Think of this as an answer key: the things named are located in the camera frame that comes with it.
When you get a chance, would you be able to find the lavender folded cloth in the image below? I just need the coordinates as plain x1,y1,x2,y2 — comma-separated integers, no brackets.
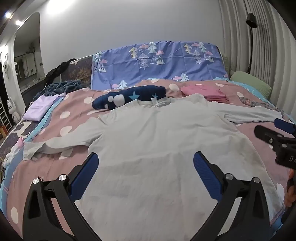
23,93,66,121

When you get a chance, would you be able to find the pleated grey curtain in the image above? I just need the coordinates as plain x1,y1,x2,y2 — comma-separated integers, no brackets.
218,0,296,116

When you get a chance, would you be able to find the white wall figure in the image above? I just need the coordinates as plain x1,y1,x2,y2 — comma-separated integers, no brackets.
1,53,11,78

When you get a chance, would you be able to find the floral print garment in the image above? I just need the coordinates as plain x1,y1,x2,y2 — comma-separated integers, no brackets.
239,96,285,116

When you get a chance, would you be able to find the blue tree-print pillow cover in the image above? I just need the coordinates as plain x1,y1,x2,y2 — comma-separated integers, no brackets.
91,40,229,90

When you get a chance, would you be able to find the green pillow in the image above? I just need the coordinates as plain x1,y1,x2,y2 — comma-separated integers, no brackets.
221,54,232,73
230,71,272,99

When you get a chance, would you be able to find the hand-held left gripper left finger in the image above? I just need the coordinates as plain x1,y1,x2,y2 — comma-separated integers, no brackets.
22,152,109,241

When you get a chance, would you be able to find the dark tree-pattern headboard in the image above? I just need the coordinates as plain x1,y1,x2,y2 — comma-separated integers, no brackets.
60,56,93,89

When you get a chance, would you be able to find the white rabbit figurine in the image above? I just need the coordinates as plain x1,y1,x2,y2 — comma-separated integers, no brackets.
6,97,20,123

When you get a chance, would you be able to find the black floor lamp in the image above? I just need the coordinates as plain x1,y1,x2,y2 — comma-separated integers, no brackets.
245,13,258,75

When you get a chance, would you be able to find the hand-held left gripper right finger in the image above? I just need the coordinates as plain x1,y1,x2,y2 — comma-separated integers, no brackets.
185,151,271,241

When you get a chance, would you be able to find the grey long-sleeve shirt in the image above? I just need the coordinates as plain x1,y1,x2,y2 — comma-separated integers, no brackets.
23,94,286,241

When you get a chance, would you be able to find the cartoon print bed sheet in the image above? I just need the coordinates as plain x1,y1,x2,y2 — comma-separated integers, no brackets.
0,93,67,188

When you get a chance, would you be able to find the dark blue fleece blanket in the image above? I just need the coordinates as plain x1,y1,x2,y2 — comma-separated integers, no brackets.
42,79,89,96

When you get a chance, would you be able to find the black garment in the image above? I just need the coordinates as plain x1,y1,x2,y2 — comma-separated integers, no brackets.
44,59,80,85

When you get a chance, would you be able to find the person's right hand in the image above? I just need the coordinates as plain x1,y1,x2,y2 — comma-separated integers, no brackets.
285,170,296,208

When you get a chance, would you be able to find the arched wall opening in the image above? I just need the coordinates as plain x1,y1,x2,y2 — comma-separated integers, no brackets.
13,12,46,93

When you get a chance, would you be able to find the navy star-print garment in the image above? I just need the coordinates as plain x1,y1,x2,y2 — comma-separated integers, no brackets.
92,85,167,110

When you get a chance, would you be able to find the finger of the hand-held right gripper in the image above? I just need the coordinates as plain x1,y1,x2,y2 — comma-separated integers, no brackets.
254,125,296,151
274,118,296,135

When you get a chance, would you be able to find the light blue quilt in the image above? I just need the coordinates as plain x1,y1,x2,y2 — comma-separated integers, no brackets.
213,77,296,118

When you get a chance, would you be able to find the pink folded clothes stack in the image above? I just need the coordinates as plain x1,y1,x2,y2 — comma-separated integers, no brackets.
180,84,230,104

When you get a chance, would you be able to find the pink polka dot blanket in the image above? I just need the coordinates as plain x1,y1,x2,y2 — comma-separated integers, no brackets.
0,79,294,241

